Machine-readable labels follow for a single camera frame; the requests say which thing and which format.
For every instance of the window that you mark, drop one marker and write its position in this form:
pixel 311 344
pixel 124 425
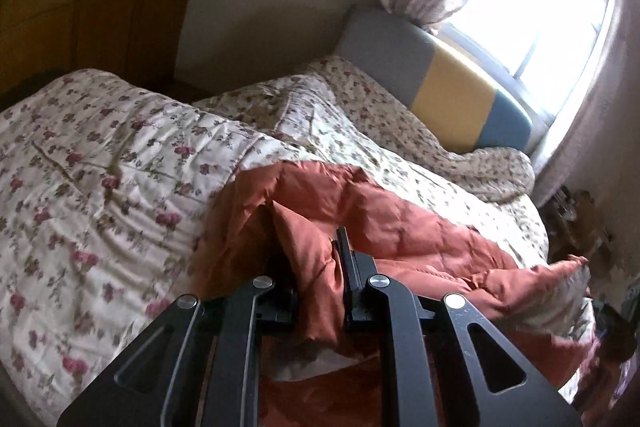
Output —
pixel 536 49

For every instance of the orange down jacket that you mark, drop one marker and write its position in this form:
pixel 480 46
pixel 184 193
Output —
pixel 292 210

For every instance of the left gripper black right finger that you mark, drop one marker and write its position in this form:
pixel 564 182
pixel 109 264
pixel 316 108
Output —
pixel 442 362

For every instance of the floral quilt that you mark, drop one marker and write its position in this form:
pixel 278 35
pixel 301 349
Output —
pixel 106 190

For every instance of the right pink curtain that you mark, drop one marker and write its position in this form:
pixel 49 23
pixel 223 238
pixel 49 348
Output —
pixel 584 113

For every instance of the cluttered bedside table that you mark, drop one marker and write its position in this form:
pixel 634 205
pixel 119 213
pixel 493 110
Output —
pixel 575 227

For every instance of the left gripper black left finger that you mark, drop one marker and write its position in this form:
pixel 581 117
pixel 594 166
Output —
pixel 198 362

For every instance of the floral pillow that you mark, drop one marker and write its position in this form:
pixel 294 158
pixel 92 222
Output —
pixel 493 174

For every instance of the grey yellow teal headboard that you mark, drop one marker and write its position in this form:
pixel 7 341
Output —
pixel 460 103

